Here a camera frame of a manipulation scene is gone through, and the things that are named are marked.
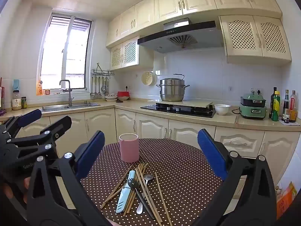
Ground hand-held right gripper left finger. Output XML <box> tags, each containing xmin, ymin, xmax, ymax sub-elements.
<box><xmin>26</xmin><ymin>130</ymin><xmax>105</xmax><ymax>226</ymax></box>

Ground cream upper wall cabinets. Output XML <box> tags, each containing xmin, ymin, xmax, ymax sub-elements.
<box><xmin>106</xmin><ymin>0</ymin><xmax>283</xmax><ymax>47</ymax></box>

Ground round cream steamer tray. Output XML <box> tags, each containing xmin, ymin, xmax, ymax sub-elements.
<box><xmin>141</xmin><ymin>71</ymin><xmax>157</xmax><ymax>86</ymax></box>

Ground pink cup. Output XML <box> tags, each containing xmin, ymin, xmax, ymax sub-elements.
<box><xmin>119</xmin><ymin>133</ymin><xmax>140</xmax><ymax>163</ymax></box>

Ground dark sauce bottle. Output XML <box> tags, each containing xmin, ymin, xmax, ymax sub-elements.
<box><xmin>282</xmin><ymin>89</ymin><xmax>290</xmax><ymax>123</ymax></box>

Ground white bowl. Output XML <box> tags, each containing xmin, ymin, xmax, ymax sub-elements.
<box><xmin>214</xmin><ymin>104</ymin><xmax>231</xmax><ymax>116</ymax></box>

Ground metal faucet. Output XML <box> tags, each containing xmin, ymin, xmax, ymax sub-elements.
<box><xmin>59</xmin><ymin>79</ymin><xmax>74</xmax><ymax>106</ymax></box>

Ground red utensil holder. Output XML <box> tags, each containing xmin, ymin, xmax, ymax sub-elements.
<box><xmin>0</xmin><ymin>77</ymin><xmax>5</xmax><ymax>113</ymax></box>

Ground white-framed window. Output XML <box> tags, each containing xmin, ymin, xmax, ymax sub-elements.
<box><xmin>36</xmin><ymin>12</ymin><xmax>94</xmax><ymax>96</ymax></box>

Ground green bottle yellow cap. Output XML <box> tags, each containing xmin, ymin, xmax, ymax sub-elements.
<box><xmin>271</xmin><ymin>91</ymin><xmax>281</xmax><ymax>122</ymax></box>

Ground dark glass oil bottle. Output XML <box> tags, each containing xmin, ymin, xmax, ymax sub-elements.
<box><xmin>270</xmin><ymin>87</ymin><xmax>278</xmax><ymax>118</ymax></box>

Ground brown polka-dot tablecloth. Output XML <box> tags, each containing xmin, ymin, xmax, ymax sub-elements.
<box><xmin>80</xmin><ymin>138</ymin><xmax>247</xmax><ymax>226</ymax></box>

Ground light blue sheathed knife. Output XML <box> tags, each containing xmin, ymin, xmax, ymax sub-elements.
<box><xmin>116</xmin><ymin>170</ymin><xmax>136</xmax><ymax>213</ymax></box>

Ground bunch of wooden chopsticks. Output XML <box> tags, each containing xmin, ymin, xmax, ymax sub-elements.
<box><xmin>100</xmin><ymin>162</ymin><xmax>173</xmax><ymax>226</ymax></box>

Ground green electric cooker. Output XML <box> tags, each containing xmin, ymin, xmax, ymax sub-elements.
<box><xmin>239</xmin><ymin>93</ymin><xmax>267</xmax><ymax>120</ymax></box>

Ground metal wall utensil rack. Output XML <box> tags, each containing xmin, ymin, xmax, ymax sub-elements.
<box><xmin>91</xmin><ymin>63</ymin><xmax>115</xmax><ymax>77</ymax></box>

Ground white-labelled glass jar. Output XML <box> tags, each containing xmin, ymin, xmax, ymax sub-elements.
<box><xmin>12</xmin><ymin>90</ymin><xmax>22</xmax><ymax>111</ymax></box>

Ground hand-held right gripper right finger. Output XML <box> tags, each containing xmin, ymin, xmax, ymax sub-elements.
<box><xmin>197</xmin><ymin>129</ymin><xmax>277</xmax><ymax>226</ymax></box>

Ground black gas stove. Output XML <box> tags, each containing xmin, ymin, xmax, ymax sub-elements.
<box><xmin>140</xmin><ymin>102</ymin><xmax>216</xmax><ymax>118</ymax></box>

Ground person's left hand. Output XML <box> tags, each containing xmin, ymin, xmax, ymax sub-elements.
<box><xmin>1</xmin><ymin>177</ymin><xmax>30</xmax><ymax>204</ymax></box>

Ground cream lattice-door wall cabinet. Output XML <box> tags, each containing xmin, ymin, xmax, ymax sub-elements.
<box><xmin>219</xmin><ymin>15</ymin><xmax>292</xmax><ymax>64</ymax></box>
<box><xmin>110</xmin><ymin>36</ymin><xmax>154</xmax><ymax>70</ymax></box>

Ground stainless steel steamer pot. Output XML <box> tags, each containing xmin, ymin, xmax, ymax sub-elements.
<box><xmin>156</xmin><ymin>74</ymin><xmax>190</xmax><ymax>102</ymax></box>

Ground black range hood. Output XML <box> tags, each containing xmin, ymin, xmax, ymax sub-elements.
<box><xmin>137</xmin><ymin>18</ymin><xmax>224</xmax><ymax>54</ymax></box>

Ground red-labelled sauce bottle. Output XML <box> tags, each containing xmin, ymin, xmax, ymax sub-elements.
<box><xmin>289</xmin><ymin>90</ymin><xmax>298</xmax><ymax>123</ymax></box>

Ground metal spoon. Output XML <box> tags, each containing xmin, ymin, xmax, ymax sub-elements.
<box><xmin>136</xmin><ymin>174</ymin><xmax>155</xmax><ymax>215</ymax></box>

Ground orange cardboard box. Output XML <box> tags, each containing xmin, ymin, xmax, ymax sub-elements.
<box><xmin>276</xmin><ymin>181</ymin><xmax>297</xmax><ymax>219</ymax></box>

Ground stainless steel sink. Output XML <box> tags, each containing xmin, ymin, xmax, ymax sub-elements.
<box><xmin>41</xmin><ymin>102</ymin><xmax>101</xmax><ymax>112</ymax></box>

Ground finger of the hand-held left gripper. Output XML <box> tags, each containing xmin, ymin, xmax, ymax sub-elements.
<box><xmin>0</xmin><ymin>109</ymin><xmax>43</xmax><ymax>142</ymax></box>
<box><xmin>9</xmin><ymin>115</ymin><xmax>72</xmax><ymax>160</ymax></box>

